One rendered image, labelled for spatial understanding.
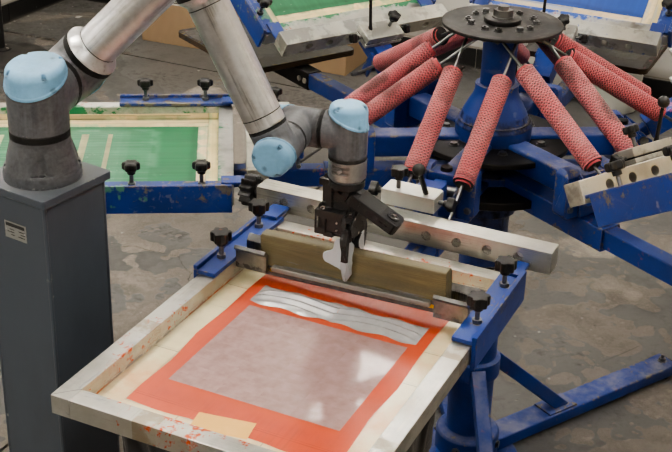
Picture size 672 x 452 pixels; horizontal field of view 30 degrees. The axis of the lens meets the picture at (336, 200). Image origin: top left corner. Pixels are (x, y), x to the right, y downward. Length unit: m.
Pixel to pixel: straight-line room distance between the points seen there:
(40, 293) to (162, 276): 2.12
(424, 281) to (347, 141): 0.31
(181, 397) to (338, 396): 0.28
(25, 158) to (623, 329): 2.56
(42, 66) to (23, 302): 0.48
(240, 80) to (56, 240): 0.50
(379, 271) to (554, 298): 2.16
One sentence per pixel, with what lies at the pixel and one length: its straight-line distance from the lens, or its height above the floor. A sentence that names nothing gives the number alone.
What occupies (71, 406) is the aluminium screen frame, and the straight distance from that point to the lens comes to 2.20.
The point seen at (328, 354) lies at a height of 0.96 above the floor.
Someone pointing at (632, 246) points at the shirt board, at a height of 0.92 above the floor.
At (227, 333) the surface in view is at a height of 0.96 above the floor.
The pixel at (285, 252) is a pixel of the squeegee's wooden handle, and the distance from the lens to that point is 2.55.
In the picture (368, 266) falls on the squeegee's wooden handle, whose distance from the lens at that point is 2.47.
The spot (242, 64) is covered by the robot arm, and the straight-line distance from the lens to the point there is 2.23.
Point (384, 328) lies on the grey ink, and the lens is 2.43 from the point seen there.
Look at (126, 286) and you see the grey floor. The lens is 4.56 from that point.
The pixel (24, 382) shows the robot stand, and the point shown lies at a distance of 2.68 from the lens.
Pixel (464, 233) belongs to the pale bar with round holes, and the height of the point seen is 1.04.
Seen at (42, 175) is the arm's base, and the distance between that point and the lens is 2.45.
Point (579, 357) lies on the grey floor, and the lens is 4.25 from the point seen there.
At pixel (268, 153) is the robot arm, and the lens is 2.25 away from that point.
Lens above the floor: 2.21
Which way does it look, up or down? 25 degrees down
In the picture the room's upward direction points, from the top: 2 degrees clockwise
